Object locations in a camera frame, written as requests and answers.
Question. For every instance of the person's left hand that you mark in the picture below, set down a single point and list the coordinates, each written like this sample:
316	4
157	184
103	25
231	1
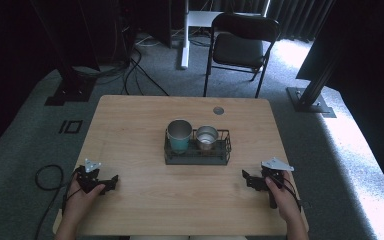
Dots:
80	200

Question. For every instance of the teal metal cup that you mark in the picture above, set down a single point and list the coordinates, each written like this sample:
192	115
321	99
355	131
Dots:
179	143

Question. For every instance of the dark cabinet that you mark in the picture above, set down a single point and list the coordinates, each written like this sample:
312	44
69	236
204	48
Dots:
140	23

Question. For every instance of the person's right hand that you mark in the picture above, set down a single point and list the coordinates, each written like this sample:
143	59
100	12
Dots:
281	200

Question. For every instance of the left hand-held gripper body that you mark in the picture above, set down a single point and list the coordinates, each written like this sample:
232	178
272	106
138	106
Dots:
86	181

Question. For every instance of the black metal stand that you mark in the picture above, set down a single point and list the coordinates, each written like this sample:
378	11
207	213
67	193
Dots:
308	100
68	86

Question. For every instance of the silver metal cup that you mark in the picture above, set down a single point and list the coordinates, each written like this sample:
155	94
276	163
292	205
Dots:
207	143

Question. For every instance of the grey table grommet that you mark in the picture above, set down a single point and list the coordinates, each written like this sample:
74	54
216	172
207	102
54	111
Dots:
218	110

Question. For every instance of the black folding chair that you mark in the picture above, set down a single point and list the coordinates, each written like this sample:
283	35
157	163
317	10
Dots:
238	50

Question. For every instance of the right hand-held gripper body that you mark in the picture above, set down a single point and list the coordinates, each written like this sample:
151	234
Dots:
273	173

